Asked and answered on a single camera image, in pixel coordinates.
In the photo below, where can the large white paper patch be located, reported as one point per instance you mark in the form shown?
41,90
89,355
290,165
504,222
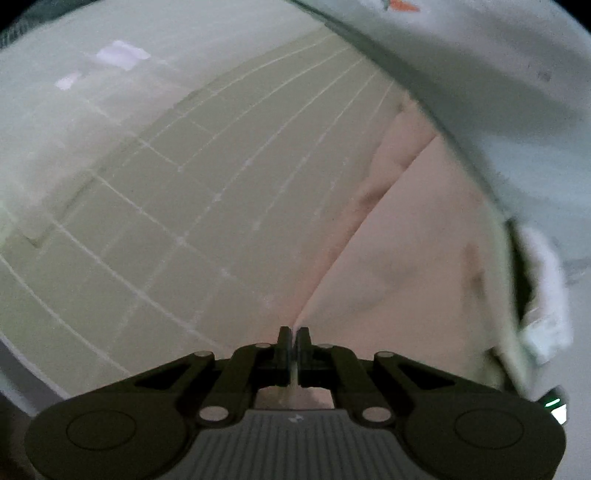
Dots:
123,54

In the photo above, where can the carrot printed bed sheet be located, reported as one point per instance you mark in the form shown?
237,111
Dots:
485,69

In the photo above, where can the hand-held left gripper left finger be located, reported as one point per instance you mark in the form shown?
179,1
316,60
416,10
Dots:
284,341

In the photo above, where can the beige garment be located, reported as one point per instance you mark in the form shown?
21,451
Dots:
415,277

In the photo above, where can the small white paper patch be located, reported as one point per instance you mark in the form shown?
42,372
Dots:
68,82

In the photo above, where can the white cloth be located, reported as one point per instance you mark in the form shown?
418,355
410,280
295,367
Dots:
545,295

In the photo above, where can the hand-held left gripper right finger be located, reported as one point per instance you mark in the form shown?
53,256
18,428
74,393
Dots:
304,341

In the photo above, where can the green grid mat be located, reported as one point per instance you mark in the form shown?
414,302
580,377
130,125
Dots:
207,207

